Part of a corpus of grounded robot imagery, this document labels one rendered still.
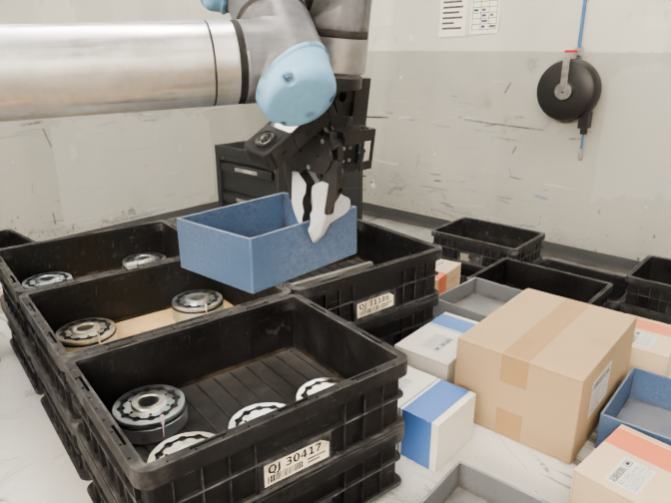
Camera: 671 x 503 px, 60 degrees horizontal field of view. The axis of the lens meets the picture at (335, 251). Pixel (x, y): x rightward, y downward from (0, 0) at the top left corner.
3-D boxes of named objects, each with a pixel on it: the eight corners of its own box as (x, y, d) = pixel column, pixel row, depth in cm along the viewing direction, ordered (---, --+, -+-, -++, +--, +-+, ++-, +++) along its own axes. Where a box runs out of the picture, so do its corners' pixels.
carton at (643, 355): (661, 390, 117) (668, 357, 114) (598, 369, 124) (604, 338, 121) (679, 359, 128) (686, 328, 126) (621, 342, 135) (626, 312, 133)
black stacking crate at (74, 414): (74, 430, 87) (62, 363, 83) (29, 352, 109) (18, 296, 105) (296, 350, 109) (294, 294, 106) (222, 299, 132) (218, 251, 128)
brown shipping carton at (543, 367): (569, 465, 96) (583, 380, 90) (451, 413, 109) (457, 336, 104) (623, 388, 117) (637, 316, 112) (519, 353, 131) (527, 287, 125)
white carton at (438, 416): (471, 437, 102) (475, 393, 99) (434, 473, 94) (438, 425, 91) (380, 395, 115) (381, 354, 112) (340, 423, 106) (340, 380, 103)
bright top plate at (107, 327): (69, 351, 100) (69, 348, 100) (46, 332, 106) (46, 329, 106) (125, 331, 107) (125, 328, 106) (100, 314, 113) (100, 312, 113)
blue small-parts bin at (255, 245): (253, 294, 71) (250, 239, 68) (180, 266, 80) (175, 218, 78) (357, 252, 85) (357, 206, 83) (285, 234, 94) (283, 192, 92)
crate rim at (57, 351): (63, 375, 83) (60, 360, 82) (19, 305, 105) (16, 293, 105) (296, 303, 106) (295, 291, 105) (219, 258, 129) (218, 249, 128)
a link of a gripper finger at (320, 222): (353, 241, 78) (359, 174, 75) (323, 251, 74) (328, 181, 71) (336, 234, 80) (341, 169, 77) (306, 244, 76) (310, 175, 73)
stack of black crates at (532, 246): (535, 327, 265) (547, 233, 250) (505, 351, 244) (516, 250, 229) (457, 302, 290) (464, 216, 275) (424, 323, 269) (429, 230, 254)
